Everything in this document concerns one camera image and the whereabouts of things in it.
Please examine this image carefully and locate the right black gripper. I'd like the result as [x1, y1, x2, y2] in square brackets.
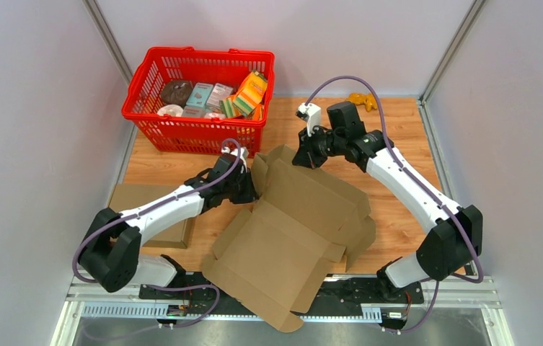
[292, 124, 345, 170]

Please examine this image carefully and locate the cardboard sheet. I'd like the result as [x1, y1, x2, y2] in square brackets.
[201, 145, 376, 333]

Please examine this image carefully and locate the cardboard box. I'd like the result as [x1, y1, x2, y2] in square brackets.
[108, 184, 195, 249]

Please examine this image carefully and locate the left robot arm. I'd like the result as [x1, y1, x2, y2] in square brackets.
[72, 148, 257, 299]

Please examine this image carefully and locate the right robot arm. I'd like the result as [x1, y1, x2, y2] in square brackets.
[292, 102, 483, 302]

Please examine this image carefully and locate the grey pink small box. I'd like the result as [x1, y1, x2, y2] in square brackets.
[206, 83, 234, 112]

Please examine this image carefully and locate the teal small box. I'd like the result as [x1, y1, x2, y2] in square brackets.
[185, 82, 213, 108]

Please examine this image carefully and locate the yellow toy figure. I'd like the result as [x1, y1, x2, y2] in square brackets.
[346, 93, 378, 112]

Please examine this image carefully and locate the green striped sponge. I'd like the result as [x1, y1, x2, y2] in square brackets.
[219, 95, 242, 118]

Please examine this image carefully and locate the striped sponge pack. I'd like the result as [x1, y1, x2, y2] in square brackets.
[232, 70, 268, 116]

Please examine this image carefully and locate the white round container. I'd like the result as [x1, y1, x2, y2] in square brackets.
[157, 105, 184, 117]

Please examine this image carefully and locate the brown round packet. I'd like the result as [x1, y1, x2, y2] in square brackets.
[159, 79, 193, 107]

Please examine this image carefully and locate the red plastic basket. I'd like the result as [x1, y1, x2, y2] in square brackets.
[122, 47, 275, 154]

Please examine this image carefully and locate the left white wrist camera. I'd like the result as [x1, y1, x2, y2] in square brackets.
[221, 146, 249, 169]

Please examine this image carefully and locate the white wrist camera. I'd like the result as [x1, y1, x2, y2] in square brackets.
[296, 102, 322, 137]
[221, 146, 249, 169]

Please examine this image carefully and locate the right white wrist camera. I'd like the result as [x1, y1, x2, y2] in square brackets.
[296, 102, 322, 137]

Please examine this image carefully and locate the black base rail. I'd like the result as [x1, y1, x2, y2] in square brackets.
[68, 271, 497, 323]

